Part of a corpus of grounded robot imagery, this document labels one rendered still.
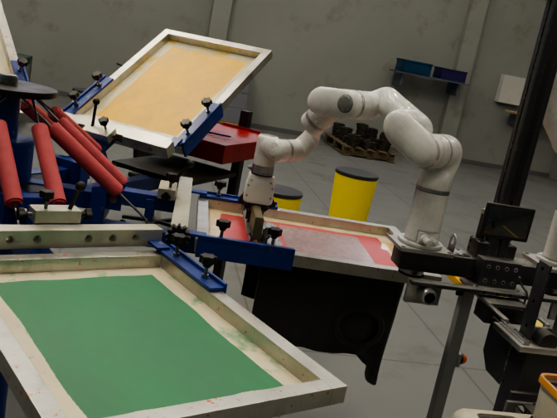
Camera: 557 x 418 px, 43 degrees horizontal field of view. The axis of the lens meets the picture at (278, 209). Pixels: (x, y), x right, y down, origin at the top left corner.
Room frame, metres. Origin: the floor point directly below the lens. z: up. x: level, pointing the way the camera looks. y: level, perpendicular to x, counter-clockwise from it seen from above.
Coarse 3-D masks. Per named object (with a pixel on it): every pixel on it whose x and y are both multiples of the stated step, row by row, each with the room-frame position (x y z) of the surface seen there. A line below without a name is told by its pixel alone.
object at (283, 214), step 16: (224, 208) 2.61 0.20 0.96; (240, 208) 2.62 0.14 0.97; (320, 224) 2.66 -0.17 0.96; (336, 224) 2.67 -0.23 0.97; (352, 224) 2.68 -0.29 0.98; (368, 224) 2.69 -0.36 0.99; (304, 256) 2.10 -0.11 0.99; (320, 256) 2.13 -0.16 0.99; (336, 272) 2.12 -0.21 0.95; (352, 272) 2.12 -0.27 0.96; (368, 272) 2.13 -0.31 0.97; (384, 272) 2.14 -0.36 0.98
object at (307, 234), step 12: (228, 216) 2.53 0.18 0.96; (240, 216) 2.56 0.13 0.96; (228, 228) 2.37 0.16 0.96; (240, 228) 2.40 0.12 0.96; (288, 228) 2.53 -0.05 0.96; (300, 228) 2.56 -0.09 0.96; (312, 228) 2.60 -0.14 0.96; (300, 240) 2.40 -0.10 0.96; (312, 240) 2.43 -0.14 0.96; (324, 240) 2.46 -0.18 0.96; (336, 240) 2.49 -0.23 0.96; (348, 240) 2.53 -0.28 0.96; (360, 240) 2.56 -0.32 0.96; (372, 240) 2.60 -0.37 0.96; (384, 252) 2.45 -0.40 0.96
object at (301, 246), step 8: (224, 232) 2.31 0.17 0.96; (232, 232) 2.33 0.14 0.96; (240, 232) 2.35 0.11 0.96; (280, 240) 2.35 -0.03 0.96; (288, 240) 2.37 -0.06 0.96; (296, 248) 2.29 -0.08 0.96; (304, 248) 2.31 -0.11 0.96; (312, 248) 2.33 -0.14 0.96; (320, 248) 2.35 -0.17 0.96; (328, 248) 2.37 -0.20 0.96; (336, 248) 2.38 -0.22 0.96; (344, 248) 2.41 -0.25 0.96; (328, 256) 2.27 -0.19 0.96; (336, 256) 2.28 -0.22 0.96; (344, 256) 2.30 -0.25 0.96; (352, 256) 2.32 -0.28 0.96; (360, 256) 2.34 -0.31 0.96; (368, 256) 2.36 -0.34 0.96; (376, 256) 2.38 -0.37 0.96; (384, 256) 2.40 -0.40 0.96; (384, 264) 2.31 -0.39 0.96; (392, 264) 2.33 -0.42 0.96
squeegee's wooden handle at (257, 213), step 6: (252, 204) 2.37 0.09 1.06; (258, 204) 2.37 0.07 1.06; (252, 210) 2.32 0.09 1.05; (258, 210) 2.29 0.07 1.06; (252, 216) 2.28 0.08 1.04; (258, 216) 2.20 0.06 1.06; (252, 222) 2.25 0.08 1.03; (258, 222) 2.19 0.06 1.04; (252, 228) 2.22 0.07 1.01; (258, 228) 2.19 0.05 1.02; (258, 234) 2.19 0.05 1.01; (258, 240) 2.20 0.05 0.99
